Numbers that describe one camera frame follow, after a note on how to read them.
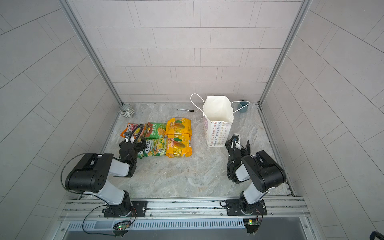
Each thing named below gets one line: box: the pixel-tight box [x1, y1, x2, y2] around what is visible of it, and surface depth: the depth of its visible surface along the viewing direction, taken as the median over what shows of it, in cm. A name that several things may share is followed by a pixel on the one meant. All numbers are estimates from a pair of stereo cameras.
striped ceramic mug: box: [119, 103, 135, 118], surface depth 104 cm
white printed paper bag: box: [190, 93, 250, 148], surface depth 87 cm
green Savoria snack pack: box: [137, 135, 167, 159], surface depth 91 cm
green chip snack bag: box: [144, 122, 167, 139], surface depth 100 cm
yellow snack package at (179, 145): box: [165, 133, 193, 158], surface depth 90 cm
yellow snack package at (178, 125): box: [165, 118, 192, 135], surface depth 98 cm
